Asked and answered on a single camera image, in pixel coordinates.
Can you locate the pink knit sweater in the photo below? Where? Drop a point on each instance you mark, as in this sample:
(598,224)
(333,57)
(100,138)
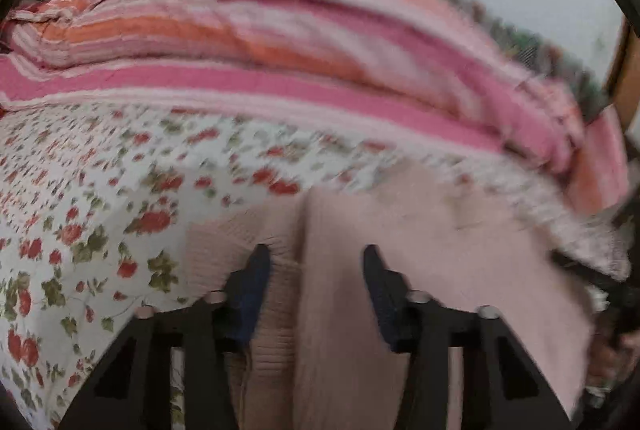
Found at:
(450,260)

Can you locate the person's right hand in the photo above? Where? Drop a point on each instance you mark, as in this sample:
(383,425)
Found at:
(607,360)

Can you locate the brown wooden door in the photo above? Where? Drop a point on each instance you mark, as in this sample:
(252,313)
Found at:
(625,75)

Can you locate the floral bed sheet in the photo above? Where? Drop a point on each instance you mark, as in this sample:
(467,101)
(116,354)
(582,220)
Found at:
(90,190)

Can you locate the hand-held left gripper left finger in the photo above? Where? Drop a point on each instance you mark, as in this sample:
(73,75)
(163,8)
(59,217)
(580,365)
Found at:
(252,300)

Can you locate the pink orange striped quilt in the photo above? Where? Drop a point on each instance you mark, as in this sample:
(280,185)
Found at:
(300,45)

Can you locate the dark floral patterned quilt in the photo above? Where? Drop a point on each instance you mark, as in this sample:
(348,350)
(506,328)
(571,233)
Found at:
(520,35)

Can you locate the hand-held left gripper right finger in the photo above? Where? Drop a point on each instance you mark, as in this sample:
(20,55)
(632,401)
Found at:
(382,301)

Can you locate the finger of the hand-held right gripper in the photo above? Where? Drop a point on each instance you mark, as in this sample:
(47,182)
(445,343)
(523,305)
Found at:
(582,266)

